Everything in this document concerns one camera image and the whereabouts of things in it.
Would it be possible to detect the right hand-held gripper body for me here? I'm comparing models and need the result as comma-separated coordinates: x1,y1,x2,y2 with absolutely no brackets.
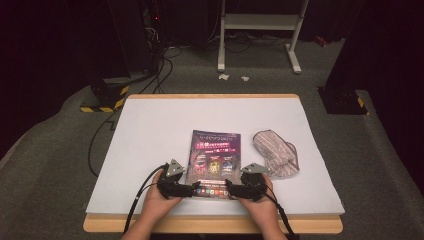
234,162,271,203

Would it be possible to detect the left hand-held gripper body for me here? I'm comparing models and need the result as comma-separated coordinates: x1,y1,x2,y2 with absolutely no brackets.
156,158,194,200

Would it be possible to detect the glossy magazine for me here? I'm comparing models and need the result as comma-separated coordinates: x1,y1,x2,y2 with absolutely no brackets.
184,129,242,200

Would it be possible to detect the striped cleaning mitt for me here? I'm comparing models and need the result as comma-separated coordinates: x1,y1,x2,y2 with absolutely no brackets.
252,129,300,178

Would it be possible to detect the person's left hand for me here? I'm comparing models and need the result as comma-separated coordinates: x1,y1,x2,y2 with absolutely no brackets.
141,169,183,223

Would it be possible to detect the person's right hand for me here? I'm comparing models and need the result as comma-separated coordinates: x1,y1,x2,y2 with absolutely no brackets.
238,174,279,228

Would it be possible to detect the wooden table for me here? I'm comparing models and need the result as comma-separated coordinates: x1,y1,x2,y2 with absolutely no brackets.
83,93,344,234

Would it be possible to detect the white table cover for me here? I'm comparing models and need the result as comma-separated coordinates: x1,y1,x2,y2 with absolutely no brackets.
85,97,346,216

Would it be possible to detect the black yellow striped base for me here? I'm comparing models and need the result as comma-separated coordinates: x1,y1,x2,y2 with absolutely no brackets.
79,78,130,114

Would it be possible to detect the black base with yellow mark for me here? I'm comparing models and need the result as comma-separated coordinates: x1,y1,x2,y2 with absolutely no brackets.
318,87,370,116

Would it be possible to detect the black equipment tower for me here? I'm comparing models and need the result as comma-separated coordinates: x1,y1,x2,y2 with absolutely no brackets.
106,0,168,76

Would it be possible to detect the white metal stand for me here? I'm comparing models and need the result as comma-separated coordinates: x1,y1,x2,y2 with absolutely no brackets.
217,0,309,75

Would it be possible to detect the left hand-held gripper black cable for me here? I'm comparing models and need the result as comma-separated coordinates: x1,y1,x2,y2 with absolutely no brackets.
123,163,168,234

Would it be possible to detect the hand-held gripper black cable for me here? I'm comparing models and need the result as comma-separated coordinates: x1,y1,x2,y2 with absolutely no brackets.
264,186,298,240
123,163,168,234

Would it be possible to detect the right hand-held gripper black cable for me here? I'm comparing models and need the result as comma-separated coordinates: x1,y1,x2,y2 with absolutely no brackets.
264,186,298,240

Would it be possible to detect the thin black floor cable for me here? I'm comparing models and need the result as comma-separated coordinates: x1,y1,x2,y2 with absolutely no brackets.
87,109,121,178

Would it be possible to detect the bundle of black cables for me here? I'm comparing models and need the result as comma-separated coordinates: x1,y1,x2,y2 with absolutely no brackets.
138,45,184,95

